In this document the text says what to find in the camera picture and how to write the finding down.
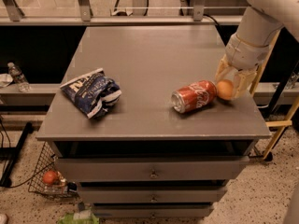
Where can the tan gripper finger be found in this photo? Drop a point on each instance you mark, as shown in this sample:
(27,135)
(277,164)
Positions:
(242,80)
(224,68)

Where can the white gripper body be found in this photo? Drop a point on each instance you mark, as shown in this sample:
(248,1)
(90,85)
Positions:
(245,54)

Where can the orange fruit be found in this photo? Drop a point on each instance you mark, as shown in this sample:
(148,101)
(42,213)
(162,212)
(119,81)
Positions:
(225,89)

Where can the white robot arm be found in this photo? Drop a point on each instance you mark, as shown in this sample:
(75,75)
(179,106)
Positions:
(263,19)

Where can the red coke can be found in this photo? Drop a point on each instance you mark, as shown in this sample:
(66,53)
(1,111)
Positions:
(193,96)

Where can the top grey drawer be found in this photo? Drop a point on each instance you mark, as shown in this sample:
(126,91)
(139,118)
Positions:
(143,169)

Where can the grey drawer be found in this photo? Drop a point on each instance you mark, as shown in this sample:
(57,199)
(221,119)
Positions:
(143,169)
(151,210)
(163,194)

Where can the grey drawer cabinet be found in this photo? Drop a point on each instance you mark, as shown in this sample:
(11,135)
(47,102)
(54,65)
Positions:
(149,63)

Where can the blue chip bag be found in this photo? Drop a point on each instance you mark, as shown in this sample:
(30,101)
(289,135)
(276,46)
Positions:
(93,93)

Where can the middle grey drawer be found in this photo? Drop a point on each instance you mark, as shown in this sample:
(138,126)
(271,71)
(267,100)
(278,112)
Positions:
(163,194)

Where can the bottom grey drawer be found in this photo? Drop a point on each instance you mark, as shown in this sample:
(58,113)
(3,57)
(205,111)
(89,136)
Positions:
(151,210)

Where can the clear water bottle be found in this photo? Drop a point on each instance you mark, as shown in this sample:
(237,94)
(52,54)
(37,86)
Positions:
(18,77)

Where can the red apple in basket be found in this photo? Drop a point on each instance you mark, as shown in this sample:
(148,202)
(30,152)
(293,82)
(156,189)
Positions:
(50,177)

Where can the green white packet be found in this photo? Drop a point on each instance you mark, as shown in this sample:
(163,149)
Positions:
(82,217)

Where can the white crumpled cloth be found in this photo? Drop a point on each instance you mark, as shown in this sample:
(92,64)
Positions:
(5,80)

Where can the black stand base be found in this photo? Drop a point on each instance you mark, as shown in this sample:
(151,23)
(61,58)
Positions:
(9,155)

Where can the black wire basket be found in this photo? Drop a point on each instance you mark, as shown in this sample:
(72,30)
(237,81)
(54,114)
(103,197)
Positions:
(61,189)

